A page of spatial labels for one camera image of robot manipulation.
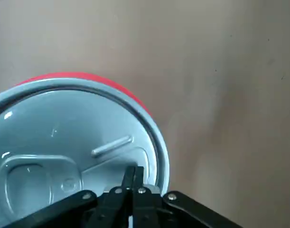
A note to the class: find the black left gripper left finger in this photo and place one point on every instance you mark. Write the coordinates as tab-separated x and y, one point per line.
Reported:
111	209

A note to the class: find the grey round trash can lid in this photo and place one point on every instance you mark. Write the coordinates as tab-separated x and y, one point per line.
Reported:
64	118

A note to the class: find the red cylindrical trash can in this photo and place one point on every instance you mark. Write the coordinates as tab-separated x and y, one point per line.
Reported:
99	79

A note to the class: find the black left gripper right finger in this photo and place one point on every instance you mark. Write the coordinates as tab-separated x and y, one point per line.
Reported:
147	209

